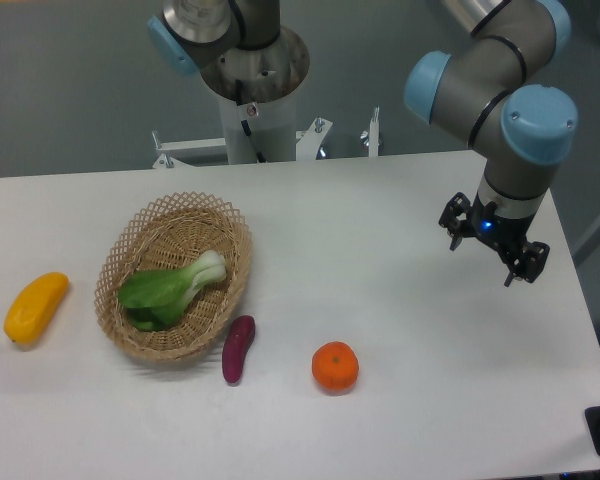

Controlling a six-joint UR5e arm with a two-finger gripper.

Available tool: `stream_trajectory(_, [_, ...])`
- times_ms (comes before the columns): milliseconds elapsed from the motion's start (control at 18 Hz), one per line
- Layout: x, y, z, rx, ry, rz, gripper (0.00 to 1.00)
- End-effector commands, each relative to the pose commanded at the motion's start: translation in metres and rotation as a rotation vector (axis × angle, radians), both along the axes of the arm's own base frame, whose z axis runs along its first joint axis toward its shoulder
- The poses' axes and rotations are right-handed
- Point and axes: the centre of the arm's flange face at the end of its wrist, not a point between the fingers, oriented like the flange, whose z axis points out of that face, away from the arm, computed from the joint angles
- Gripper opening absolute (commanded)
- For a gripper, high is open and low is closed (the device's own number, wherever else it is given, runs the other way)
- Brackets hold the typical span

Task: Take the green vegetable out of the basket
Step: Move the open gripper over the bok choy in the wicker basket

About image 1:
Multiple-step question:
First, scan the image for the green bok choy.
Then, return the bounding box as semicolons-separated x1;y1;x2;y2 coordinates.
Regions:
117;250;227;331

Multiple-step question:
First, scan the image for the woven wicker basket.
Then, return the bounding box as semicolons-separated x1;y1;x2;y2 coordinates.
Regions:
94;192;252;362

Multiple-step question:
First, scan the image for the orange tangerine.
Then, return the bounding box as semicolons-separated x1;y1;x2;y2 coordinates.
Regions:
311;341;359;392

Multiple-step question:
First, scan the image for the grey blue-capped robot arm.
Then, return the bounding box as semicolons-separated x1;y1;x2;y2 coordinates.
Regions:
147;1;578;282

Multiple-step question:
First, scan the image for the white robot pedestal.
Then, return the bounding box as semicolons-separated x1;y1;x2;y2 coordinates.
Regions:
201;27;310;165

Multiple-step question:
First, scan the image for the white metal frame bracket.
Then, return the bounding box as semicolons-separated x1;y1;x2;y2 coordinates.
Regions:
150;106;382;169

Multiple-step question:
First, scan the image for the yellow mango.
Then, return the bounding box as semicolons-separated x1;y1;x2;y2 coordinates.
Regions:
3;272;69;345

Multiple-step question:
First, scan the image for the purple sweet potato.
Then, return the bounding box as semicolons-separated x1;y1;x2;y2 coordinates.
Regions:
222;315;256;385

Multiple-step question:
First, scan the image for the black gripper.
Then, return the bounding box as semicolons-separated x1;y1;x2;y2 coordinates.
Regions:
438;192;550;287

